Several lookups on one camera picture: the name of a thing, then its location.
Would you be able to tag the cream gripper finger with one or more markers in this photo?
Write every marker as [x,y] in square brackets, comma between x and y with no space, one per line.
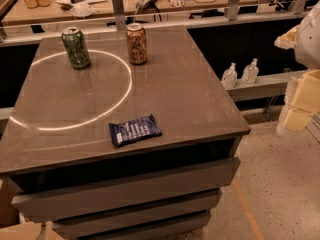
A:
[302,103]
[288,39]

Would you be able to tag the green soda can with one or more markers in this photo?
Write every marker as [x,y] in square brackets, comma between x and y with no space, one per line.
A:
[75,46]

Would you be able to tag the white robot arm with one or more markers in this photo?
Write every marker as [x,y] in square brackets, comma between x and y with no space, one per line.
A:
[307,51]

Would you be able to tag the orange soda can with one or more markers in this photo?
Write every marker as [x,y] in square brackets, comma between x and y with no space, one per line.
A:
[136,43]

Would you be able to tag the right sanitizer bottle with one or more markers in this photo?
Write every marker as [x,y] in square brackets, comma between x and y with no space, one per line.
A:
[250,72]

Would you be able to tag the sanitizer bottle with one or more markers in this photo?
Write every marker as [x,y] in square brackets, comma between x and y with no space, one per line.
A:
[229,77]
[250,72]

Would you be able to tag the left sanitizer bottle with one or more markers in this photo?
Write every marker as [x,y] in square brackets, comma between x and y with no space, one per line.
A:
[229,77]

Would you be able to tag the blue snack packet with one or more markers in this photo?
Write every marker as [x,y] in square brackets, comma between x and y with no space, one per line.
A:
[134,130]

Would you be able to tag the grey drawer cabinet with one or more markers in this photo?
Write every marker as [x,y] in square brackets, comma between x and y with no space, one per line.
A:
[57,154]

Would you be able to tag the white cup on saucer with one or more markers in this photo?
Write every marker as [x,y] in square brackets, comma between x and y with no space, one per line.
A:
[81,10]

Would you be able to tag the wooden back desk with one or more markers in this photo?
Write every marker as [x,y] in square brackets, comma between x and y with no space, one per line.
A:
[19,14]

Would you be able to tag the cardboard box corner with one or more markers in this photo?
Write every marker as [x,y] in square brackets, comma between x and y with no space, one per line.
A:
[29,231]

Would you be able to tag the metal bracket post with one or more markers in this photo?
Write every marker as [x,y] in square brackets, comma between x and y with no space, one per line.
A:
[119,15]

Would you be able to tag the metal rail frame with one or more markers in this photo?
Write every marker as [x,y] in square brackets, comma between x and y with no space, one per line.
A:
[27,33]

